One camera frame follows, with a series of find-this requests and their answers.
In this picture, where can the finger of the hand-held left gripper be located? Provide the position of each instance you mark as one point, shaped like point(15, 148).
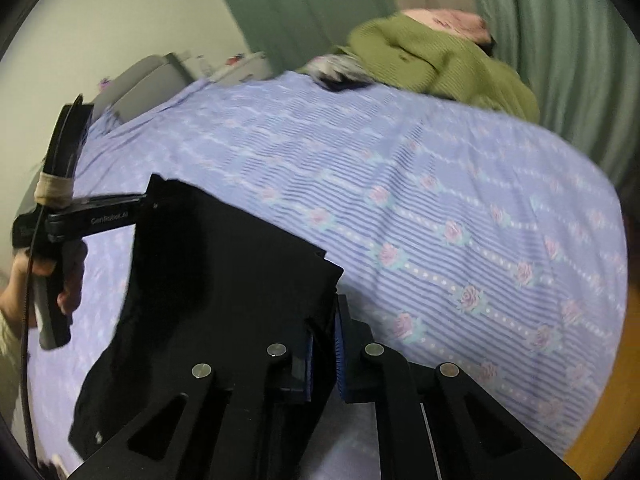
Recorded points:
point(149, 202)

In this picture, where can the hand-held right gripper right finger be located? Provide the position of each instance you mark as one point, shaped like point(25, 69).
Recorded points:
point(340, 350)

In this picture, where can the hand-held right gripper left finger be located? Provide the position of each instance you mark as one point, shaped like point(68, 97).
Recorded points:
point(307, 360)

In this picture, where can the black pants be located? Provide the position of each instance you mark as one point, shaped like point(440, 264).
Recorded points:
point(210, 270)

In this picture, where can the person's left forearm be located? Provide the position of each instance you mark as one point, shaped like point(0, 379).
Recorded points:
point(6, 335)

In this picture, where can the person's left hand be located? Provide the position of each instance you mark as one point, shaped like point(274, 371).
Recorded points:
point(75, 277)

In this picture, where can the beige tape wrap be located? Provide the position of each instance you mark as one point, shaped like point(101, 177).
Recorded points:
point(55, 187)

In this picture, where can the purple floral bedspread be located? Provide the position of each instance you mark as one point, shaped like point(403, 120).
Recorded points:
point(400, 185)

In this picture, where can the grey white cloth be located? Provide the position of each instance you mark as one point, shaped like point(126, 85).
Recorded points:
point(340, 67)

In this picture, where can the green curtain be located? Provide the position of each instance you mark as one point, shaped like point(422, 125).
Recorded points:
point(575, 60)
point(300, 10)

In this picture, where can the green knitted sweater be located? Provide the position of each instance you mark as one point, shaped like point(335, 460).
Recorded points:
point(440, 60)

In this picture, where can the pink printed pajamas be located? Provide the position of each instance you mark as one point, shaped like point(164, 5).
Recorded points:
point(450, 22)

